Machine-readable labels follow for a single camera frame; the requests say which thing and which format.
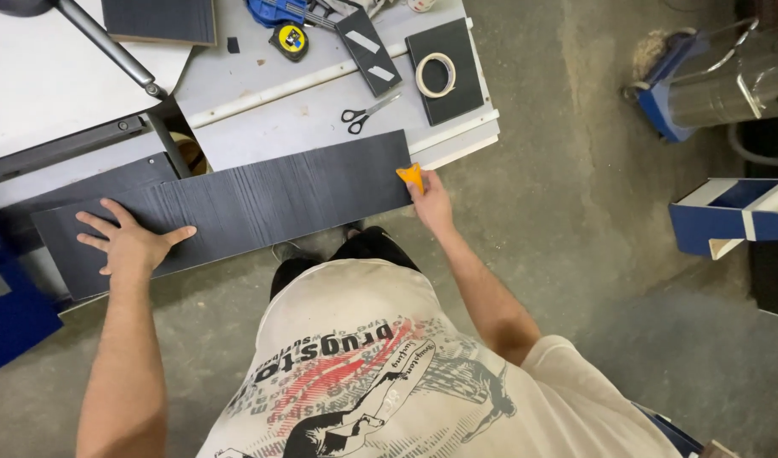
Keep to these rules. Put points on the person's right hand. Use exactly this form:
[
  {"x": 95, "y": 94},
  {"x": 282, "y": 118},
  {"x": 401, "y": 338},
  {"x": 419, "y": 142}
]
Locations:
[{"x": 431, "y": 202}]

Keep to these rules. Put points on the person's left hand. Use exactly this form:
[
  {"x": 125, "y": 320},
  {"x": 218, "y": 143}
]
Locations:
[{"x": 131, "y": 242}]

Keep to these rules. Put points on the person's right fingers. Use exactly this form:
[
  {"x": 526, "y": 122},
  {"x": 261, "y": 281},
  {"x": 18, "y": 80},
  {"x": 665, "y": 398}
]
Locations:
[{"x": 426, "y": 188}]

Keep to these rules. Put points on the orange plastic scraper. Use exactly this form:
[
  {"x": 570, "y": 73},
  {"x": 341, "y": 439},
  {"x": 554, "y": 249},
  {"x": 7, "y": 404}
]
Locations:
[{"x": 412, "y": 175}]

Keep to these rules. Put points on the long dark wood-grain panel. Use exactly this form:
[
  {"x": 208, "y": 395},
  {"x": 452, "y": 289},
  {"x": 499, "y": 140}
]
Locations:
[{"x": 230, "y": 207}]

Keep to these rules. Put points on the person's shoe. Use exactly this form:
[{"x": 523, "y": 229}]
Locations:
[
  {"x": 353, "y": 229},
  {"x": 290, "y": 252}
]

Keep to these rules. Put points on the black trousers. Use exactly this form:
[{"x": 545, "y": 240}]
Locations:
[{"x": 344, "y": 257}]

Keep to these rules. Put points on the roll of masking tape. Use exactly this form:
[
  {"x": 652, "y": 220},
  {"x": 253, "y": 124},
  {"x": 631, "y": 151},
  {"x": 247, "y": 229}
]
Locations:
[{"x": 435, "y": 75}]

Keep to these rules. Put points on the dark rectangular board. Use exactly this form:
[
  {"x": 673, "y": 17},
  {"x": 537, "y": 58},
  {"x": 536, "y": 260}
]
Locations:
[{"x": 446, "y": 73}]

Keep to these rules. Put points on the narrow dark board with tape strips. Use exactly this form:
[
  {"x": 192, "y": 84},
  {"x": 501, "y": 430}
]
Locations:
[{"x": 368, "y": 52}]

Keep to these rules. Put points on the white printed t-shirt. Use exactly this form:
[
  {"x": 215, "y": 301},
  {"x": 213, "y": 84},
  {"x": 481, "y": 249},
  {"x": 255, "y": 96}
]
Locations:
[{"x": 414, "y": 375}]

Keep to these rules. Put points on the yellow and black tape measure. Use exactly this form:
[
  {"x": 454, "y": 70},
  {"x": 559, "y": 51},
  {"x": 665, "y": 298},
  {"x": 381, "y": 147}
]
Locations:
[{"x": 290, "y": 41}]

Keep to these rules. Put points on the blue hand tool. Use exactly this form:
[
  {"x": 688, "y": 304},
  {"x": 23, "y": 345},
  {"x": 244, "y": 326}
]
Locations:
[{"x": 281, "y": 10}]

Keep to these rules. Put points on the brown tape roll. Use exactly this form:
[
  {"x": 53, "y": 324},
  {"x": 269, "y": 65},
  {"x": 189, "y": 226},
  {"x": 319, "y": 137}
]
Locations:
[{"x": 192, "y": 152}]

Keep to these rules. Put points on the small dark laminate scrap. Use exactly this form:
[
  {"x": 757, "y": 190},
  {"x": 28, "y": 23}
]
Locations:
[{"x": 233, "y": 45}]

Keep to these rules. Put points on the blue and white wooden box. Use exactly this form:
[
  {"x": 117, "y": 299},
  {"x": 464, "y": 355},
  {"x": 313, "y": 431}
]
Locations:
[{"x": 732, "y": 216}]

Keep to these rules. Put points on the dark wood-grain board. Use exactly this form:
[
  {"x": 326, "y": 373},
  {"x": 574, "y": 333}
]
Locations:
[{"x": 160, "y": 20}]

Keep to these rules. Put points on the blue machine cabinet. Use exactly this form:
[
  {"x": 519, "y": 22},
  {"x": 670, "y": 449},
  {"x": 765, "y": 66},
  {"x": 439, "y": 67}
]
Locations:
[{"x": 10, "y": 299}]

